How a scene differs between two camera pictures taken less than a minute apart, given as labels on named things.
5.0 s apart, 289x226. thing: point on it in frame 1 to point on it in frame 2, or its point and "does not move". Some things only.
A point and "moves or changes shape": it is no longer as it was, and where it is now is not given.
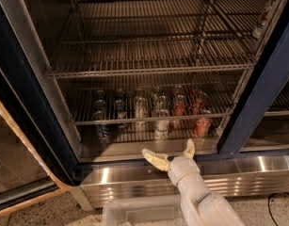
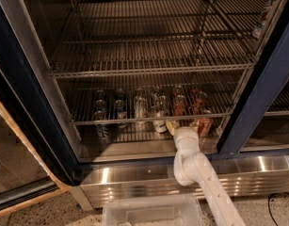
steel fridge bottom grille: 270,175 does not move
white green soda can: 162,127 moves or changes shape
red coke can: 179,105 does not move
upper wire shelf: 158,34 does not move
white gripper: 183,170 to 185,133
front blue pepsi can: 103,131 does not move
